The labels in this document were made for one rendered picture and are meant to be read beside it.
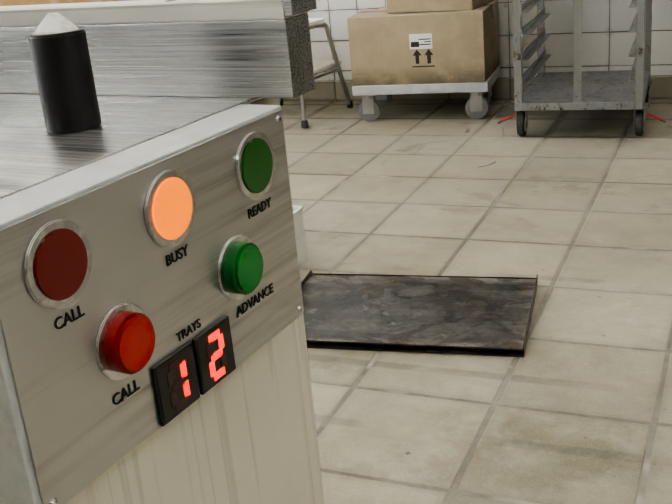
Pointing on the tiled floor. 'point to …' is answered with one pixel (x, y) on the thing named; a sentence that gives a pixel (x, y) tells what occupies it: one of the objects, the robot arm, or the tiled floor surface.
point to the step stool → (325, 67)
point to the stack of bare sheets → (419, 313)
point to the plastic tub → (299, 233)
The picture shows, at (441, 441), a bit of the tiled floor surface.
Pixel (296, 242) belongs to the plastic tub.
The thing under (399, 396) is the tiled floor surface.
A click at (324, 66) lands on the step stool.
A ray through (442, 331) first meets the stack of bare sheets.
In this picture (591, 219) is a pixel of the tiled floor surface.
